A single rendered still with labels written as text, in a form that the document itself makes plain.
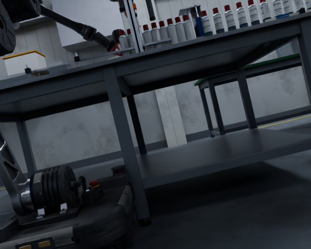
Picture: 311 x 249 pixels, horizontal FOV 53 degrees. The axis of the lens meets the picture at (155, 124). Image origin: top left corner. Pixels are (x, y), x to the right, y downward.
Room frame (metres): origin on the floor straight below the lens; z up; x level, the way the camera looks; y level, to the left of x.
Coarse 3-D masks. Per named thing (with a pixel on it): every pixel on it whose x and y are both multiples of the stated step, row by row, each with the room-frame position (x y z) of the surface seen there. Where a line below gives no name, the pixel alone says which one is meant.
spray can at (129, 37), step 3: (129, 30) 1.95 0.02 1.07; (129, 33) 1.95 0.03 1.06; (129, 36) 1.94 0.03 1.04; (129, 39) 1.94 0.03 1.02; (132, 39) 1.94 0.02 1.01; (129, 42) 1.94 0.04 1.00; (132, 42) 1.94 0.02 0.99; (129, 45) 1.95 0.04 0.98; (132, 45) 1.94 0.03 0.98; (132, 51) 1.94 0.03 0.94; (135, 51) 1.94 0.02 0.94
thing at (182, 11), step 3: (192, 6) 2.00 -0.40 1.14; (198, 6) 2.01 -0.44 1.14; (180, 9) 2.00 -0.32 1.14; (183, 9) 2.00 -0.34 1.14; (186, 9) 2.01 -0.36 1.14; (189, 9) 2.02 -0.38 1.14; (192, 9) 2.04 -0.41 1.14; (180, 12) 2.04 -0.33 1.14; (183, 12) 2.05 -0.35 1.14; (186, 12) 2.07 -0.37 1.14; (189, 12) 2.08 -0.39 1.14; (192, 12) 2.10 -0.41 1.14; (180, 15) 2.10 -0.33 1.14
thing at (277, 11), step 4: (272, 0) 1.96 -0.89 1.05; (276, 0) 1.93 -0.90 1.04; (272, 4) 1.95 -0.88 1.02; (276, 4) 1.93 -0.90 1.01; (280, 4) 1.93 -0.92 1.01; (272, 8) 1.96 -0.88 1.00; (276, 8) 1.93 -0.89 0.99; (280, 8) 1.93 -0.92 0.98; (276, 12) 1.93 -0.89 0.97; (280, 12) 1.93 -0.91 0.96; (276, 16) 1.94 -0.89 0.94
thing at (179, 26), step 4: (176, 20) 1.94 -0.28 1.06; (180, 20) 1.95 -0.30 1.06; (176, 24) 1.93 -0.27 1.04; (180, 24) 1.93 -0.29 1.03; (176, 28) 1.94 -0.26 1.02; (180, 28) 1.93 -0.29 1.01; (180, 32) 1.93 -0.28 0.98; (184, 32) 1.94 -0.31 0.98; (180, 36) 1.93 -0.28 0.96; (184, 36) 1.93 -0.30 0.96; (180, 40) 1.93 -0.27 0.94; (184, 40) 1.93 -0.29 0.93
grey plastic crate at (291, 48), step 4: (296, 40) 3.16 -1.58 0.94; (288, 44) 3.19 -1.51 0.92; (292, 44) 3.16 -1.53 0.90; (296, 44) 3.16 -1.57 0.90; (280, 48) 3.38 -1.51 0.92; (284, 48) 3.29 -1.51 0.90; (288, 48) 3.21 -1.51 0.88; (292, 48) 3.16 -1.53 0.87; (296, 48) 3.16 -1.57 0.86; (276, 52) 3.47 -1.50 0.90; (280, 52) 3.40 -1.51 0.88; (284, 52) 3.32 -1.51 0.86; (288, 52) 3.24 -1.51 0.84; (292, 52) 3.17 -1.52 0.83; (296, 52) 3.17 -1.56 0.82; (280, 56) 3.43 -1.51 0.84
